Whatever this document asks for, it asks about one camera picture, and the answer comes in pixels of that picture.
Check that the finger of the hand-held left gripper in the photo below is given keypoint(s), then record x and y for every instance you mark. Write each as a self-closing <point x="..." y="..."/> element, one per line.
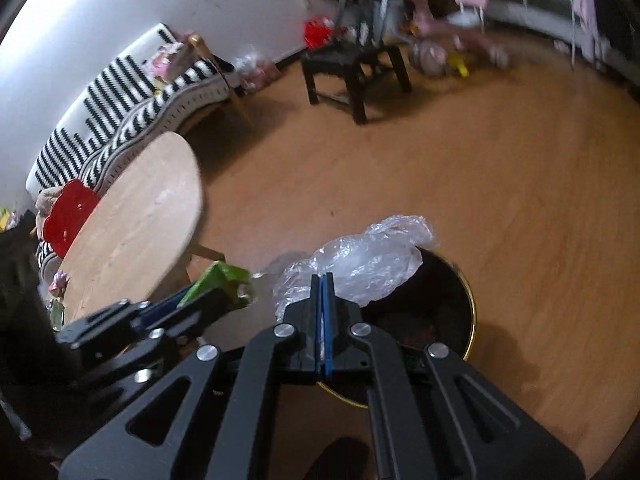
<point x="190" y="317"/>
<point x="115" y="317"/>

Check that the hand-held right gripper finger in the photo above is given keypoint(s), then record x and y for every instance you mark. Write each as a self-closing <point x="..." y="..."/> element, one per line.
<point x="331" y="355"/>
<point x="322" y="355"/>

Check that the green snack packet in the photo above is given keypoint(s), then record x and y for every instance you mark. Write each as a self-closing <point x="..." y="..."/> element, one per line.
<point x="220" y="275"/>

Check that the clear plastic bag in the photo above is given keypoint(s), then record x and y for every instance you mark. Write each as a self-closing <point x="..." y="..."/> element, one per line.
<point x="370" y="260"/>

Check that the black bin with gold rim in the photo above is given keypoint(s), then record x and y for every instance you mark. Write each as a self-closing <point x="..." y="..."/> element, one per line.
<point x="440" y="300"/>

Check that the round wooden table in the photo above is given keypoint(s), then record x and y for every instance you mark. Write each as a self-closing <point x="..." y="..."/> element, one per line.
<point x="130" y="220"/>

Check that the red plastic chair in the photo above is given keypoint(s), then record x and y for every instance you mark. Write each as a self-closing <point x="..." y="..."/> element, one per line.
<point x="67" y="215"/>

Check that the beige plush toy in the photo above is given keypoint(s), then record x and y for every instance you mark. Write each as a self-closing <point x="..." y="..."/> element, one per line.
<point x="47" y="199"/>

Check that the black white striped sofa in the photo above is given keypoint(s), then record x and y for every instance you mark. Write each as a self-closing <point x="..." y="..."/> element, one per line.
<point x="115" y="95"/>

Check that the clear bag of pink packets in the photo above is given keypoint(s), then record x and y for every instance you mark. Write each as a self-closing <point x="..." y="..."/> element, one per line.
<point x="257" y="72"/>

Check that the pink printed bag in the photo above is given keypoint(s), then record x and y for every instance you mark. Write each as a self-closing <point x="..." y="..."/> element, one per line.
<point x="167" y="60"/>

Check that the black wooden chair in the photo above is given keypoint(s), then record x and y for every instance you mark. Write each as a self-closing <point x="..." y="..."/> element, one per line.
<point x="345" y="60"/>

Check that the red plastic bag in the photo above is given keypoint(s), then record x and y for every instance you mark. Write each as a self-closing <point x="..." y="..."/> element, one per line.
<point x="319" y="35"/>

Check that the yellow toy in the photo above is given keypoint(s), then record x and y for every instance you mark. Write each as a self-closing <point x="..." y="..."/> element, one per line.
<point x="457" y="66"/>

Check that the pink ride-on toy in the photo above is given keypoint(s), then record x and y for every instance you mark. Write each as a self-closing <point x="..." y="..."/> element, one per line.
<point x="430" y="30"/>

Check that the pink hanging coat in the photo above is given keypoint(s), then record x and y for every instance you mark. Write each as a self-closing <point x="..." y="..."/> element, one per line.
<point x="585" y="0"/>

